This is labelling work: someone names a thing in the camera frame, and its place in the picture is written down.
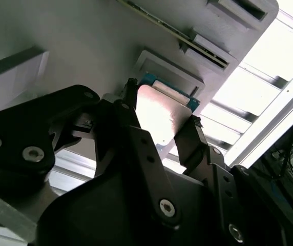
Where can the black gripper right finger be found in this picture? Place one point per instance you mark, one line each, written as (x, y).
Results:
(218, 184)

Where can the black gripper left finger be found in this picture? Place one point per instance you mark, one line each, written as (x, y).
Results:
(16, 133)

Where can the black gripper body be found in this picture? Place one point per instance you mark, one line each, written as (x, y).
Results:
(110, 205)

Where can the silver CPU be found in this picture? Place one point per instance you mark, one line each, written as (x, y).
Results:
(159, 115)

